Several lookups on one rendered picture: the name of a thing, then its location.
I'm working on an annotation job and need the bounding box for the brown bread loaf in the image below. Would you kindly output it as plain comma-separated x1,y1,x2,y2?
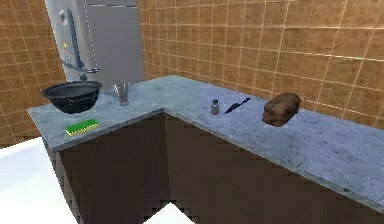
262,92,302,128

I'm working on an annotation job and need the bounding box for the green and yellow sponge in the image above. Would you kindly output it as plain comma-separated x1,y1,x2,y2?
64,118,100,137

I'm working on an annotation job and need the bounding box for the grey pepper shaker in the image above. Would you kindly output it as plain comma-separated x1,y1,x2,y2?
210,98,220,116

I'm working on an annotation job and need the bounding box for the dark brown kitchen counter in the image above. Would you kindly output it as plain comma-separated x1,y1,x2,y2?
27,74,384,224

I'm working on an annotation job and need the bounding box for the clear glass cup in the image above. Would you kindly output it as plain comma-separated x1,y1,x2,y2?
113,80,130,107

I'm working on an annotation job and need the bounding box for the black knife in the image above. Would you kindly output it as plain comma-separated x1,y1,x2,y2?
224,97,251,115

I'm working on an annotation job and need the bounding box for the black bowl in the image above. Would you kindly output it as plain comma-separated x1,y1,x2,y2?
40,80,104,115

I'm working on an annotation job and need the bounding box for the grey fridge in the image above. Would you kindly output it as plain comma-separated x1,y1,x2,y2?
44,0,146,88

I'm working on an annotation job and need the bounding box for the dark fridge handle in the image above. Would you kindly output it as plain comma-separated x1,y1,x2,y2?
66,7,85,69

